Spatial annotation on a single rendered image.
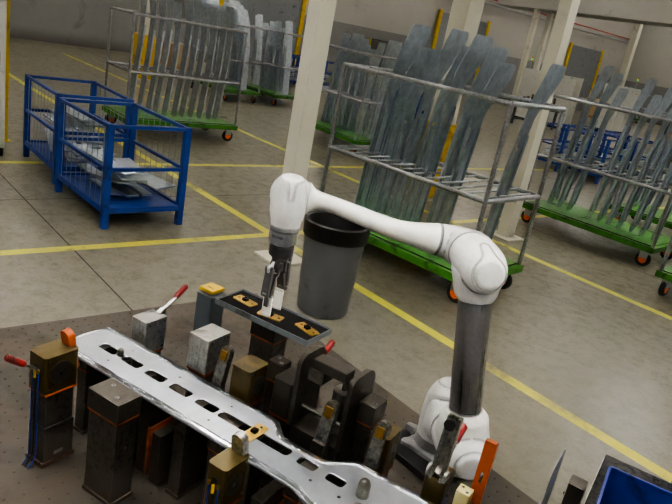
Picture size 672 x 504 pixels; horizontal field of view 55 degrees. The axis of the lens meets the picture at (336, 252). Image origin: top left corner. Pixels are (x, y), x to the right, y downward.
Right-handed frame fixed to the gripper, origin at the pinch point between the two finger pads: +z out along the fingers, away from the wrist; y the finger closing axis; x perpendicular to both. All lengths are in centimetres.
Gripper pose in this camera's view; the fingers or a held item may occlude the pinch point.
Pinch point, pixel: (272, 303)
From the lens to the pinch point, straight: 205.8
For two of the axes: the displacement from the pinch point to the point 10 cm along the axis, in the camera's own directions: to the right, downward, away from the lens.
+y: -3.9, 2.3, -8.9
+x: 9.0, 2.8, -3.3
